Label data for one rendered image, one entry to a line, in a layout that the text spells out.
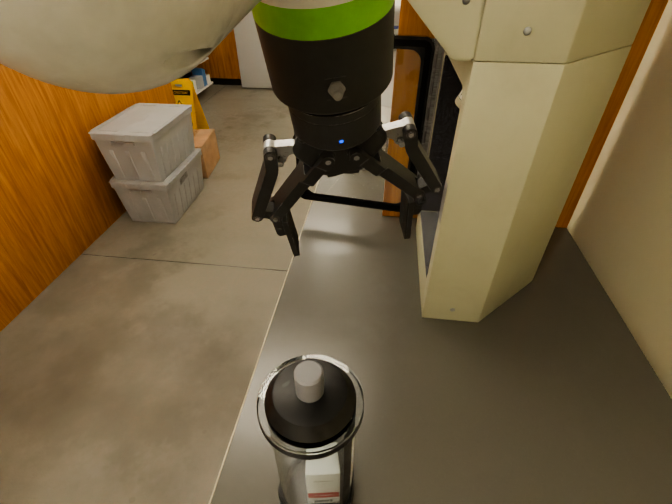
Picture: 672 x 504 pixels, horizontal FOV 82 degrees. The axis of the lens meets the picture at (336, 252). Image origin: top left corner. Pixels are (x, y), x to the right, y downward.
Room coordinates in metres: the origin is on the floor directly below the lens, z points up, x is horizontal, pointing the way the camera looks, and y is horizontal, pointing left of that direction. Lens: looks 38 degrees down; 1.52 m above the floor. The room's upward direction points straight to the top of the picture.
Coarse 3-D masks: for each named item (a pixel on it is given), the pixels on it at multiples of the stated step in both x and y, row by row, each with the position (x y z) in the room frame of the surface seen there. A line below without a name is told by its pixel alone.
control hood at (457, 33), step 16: (416, 0) 0.54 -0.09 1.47; (432, 0) 0.53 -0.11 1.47; (448, 0) 0.53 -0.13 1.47; (464, 0) 0.53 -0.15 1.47; (480, 0) 0.53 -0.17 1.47; (432, 16) 0.53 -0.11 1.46; (448, 16) 0.53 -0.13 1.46; (464, 16) 0.53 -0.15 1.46; (480, 16) 0.53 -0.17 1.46; (432, 32) 0.54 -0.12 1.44; (448, 32) 0.53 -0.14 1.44; (464, 32) 0.53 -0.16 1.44; (448, 48) 0.53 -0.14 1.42; (464, 48) 0.53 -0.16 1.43
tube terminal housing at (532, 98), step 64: (512, 0) 0.52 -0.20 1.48; (576, 0) 0.51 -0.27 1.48; (640, 0) 0.61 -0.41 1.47; (512, 64) 0.52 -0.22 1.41; (576, 64) 0.53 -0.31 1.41; (512, 128) 0.52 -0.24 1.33; (576, 128) 0.58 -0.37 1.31; (448, 192) 0.53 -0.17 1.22; (512, 192) 0.51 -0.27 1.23; (448, 256) 0.52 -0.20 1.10; (512, 256) 0.54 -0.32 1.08
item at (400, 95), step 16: (400, 64) 0.85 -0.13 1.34; (416, 64) 0.84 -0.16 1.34; (400, 80) 0.85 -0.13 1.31; (416, 80) 0.84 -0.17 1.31; (384, 96) 0.86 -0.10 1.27; (400, 96) 0.85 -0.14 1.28; (416, 96) 0.84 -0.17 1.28; (384, 112) 0.86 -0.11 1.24; (400, 112) 0.85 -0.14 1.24; (384, 144) 0.86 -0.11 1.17; (400, 160) 0.85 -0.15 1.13; (336, 176) 0.88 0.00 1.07; (352, 176) 0.87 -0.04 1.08; (368, 176) 0.86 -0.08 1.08; (320, 192) 0.90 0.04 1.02; (336, 192) 0.88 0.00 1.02; (352, 192) 0.87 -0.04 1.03; (368, 192) 0.86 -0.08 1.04; (384, 192) 0.85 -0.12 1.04; (400, 192) 0.84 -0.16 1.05
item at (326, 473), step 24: (288, 360) 0.26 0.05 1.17; (336, 360) 0.26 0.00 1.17; (264, 384) 0.23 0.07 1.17; (360, 384) 0.23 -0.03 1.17; (264, 408) 0.20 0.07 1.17; (360, 408) 0.20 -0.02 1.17; (264, 432) 0.18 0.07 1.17; (288, 456) 0.17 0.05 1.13; (336, 456) 0.18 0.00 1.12; (288, 480) 0.18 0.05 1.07; (312, 480) 0.17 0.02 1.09; (336, 480) 0.18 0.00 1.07
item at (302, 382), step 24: (312, 360) 0.25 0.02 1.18; (288, 384) 0.22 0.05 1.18; (312, 384) 0.20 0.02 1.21; (336, 384) 0.22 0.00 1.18; (288, 408) 0.19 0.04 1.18; (312, 408) 0.19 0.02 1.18; (336, 408) 0.19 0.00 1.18; (288, 432) 0.18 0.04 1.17; (312, 432) 0.17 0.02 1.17; (336, 432) 0.18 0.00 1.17
